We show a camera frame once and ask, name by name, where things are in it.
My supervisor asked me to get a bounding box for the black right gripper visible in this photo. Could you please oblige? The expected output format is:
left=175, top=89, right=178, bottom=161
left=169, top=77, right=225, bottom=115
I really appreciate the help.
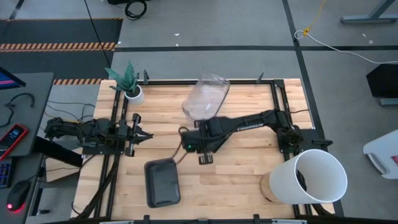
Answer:
left=180, top=119, right=226, bottom=166

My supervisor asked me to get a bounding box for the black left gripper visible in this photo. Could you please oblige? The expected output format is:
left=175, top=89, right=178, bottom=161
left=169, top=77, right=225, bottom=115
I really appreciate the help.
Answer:
left=116, top=113, right=154, bottom=157

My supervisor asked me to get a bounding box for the clear plastic basket with handle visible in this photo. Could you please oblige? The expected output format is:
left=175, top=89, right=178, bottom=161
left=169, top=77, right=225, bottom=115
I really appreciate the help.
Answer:
left=182, top=73, right=231, bottom=123

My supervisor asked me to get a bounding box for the black slotted plastic basket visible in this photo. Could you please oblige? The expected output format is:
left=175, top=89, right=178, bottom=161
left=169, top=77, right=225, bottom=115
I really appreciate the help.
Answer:
left=144, top=126, right=189, bottom=208

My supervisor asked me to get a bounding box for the green plant in white pot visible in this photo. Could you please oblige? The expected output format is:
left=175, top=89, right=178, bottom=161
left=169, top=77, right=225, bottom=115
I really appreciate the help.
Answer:
left=104, top=60, right=146, bottom=106

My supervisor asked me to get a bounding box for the black flat panel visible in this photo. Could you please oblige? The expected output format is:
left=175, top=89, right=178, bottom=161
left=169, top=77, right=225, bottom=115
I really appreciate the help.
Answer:
left=32, top=136, right=84, bottom=168

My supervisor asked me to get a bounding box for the grey desk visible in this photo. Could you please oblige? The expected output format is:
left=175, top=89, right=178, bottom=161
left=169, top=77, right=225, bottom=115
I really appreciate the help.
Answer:
left=0, top=72, right=55, bottom=158

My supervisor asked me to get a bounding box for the white bucket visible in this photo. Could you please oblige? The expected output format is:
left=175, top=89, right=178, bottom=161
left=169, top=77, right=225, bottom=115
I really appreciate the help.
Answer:
left=259, top=148, right=348, bottom=205

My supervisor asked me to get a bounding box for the red phone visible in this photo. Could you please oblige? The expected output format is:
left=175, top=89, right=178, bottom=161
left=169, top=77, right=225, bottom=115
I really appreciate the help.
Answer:
left=0, top=123, right=30, bottom=161

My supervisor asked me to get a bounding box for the black mat with hazard stripes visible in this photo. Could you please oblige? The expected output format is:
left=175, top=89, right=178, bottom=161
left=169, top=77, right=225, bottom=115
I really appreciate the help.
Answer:
left=0, top=17, right=124, bottom=85

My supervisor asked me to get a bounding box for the black computer mouse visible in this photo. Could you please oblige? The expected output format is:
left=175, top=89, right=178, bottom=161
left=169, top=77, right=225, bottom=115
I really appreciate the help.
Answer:
left=6, top=179, right=32, bottom=213

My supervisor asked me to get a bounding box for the black keyboard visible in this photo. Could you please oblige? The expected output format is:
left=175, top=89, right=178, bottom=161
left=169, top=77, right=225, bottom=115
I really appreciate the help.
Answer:
left=0, top=157, right=15, bottom=189

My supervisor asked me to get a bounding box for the computer monitor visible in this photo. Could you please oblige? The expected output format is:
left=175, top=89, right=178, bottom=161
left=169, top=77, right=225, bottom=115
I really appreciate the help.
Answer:
left=0, top=66, right=27, bottom=91

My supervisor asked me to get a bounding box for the white plastic object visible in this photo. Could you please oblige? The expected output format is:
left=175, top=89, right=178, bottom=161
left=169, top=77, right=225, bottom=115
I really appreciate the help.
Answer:
left=363, top=129, right=398, bottom=180

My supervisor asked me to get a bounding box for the black box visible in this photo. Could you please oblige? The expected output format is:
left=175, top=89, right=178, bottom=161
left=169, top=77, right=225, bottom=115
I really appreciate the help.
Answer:
left=366, top=63, right=398, bottom=99

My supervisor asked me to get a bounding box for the black aluminium table frame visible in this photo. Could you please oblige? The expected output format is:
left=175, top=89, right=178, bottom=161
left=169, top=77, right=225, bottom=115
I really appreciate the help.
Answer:
left=70, top=72, right=346, bottom=224

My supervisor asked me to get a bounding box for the thin black floor cable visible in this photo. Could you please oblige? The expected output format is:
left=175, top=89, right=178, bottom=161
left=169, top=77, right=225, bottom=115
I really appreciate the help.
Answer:
left=83, top=0, right=112, bottom=68

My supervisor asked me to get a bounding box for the coiled black cable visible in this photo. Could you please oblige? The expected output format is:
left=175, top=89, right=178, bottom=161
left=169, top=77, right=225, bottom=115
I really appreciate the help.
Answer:
left=124, top=0, right=148, bottom=21

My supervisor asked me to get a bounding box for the black cable on desk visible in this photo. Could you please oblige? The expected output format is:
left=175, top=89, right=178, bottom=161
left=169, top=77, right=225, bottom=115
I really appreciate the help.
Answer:
left=0, top=92, right=36, bottom=129

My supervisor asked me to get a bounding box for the yellow cable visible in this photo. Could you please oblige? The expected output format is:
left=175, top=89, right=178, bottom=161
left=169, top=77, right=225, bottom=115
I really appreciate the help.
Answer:
left=302, top=0, right=327, bottom=37

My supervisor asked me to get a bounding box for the white cable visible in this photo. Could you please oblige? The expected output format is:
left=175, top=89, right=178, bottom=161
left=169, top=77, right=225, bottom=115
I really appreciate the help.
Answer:
left=294, top=29, right=398, bottom=65

